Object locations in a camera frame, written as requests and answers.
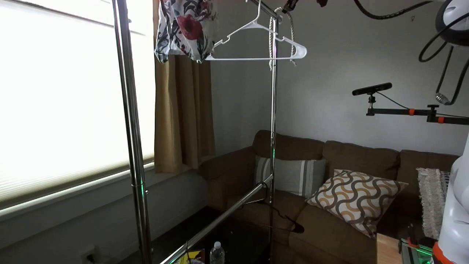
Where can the chrome vertical rack pole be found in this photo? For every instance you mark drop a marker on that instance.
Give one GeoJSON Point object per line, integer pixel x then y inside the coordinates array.
{"type": "Point", "coordinates": [129, 123]}
{"type": "Point", "coordinates": [273, 123]}

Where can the wave patterned throw pillow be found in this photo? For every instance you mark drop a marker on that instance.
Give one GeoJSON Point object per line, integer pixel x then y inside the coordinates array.
{"type": "Point", "coordinates": [357, 199]}

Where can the black bar camera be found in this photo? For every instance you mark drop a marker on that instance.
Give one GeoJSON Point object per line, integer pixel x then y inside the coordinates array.
{"type": "Point", "coordinates": [373, 89]}

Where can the green metal frame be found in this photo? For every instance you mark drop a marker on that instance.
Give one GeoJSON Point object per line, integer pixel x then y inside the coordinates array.
{"type": "Point", "coordinates": [418, 255]}

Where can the brown window curtain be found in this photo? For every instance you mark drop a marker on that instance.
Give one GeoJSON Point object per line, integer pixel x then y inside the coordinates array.
{"type": "Point", "coordinates": [184, 118]}

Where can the bright window with blind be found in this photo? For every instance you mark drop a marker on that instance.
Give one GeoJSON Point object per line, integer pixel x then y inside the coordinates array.
{"type": "Point", "coordinates": [59, 98]}

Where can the white plastic clothes hanger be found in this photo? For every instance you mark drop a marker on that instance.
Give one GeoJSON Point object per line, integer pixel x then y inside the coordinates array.
{"type": "Point", "coordinates": [298, 52]}

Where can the cream fuzzy throw pillow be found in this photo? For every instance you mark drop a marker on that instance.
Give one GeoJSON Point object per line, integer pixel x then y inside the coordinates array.
{"type": "Point", "coordinates": [433, 200]}

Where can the clear plastic water bottle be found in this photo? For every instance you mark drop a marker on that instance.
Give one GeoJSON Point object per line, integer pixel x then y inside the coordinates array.
{"type": "Point", "coordinates": [217, 255]}

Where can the brown wooden box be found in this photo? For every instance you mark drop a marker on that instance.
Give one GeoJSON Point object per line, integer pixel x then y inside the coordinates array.
{"type": "Point", "coordinates": [389, 250]}

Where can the grey white striped pillow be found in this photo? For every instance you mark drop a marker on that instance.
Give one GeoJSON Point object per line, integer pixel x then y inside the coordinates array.
{"type": "Point", "coordinates": [294, 177]}

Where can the floral patterned cloth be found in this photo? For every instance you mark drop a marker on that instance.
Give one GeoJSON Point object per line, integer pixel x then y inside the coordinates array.
{"type": "Point", "coordinates": [184, 30]}

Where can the brown fabric sofa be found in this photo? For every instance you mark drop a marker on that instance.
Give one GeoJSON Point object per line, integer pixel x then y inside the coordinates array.
{"type": "Point", "coordinates": [361, 156]}

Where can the yellow flat packet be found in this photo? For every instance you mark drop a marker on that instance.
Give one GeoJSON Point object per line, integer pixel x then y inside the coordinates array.
{"type": "Point", "coordinates": [192, 259]}

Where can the chrome horizontal rack rod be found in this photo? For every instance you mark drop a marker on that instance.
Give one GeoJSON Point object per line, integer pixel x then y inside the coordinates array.
{"type": "Point", "coordinates": [220, 221]}
{"type": "Point", "coordinates": [266, 11]}

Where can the black boom with orange clamps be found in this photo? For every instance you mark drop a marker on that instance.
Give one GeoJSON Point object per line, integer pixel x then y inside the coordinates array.
{"type": "Point", "coordinates": [401, 112]}

